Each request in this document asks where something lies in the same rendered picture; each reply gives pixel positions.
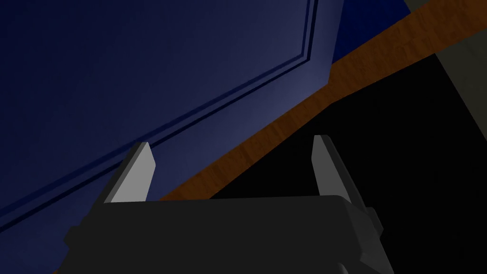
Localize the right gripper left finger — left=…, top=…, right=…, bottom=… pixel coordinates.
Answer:
left=102, top=141, right=156, bottom=204

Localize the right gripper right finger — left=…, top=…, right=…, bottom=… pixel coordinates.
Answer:
left=311, top=134, right=367, bottom=209

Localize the dark blue panelled door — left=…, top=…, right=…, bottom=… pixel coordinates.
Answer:
left=0, top=0, right=345, bottom=274

